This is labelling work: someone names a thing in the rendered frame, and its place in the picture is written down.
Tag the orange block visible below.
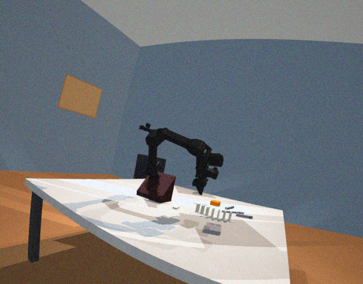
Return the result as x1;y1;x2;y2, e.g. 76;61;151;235
210;200;221;207

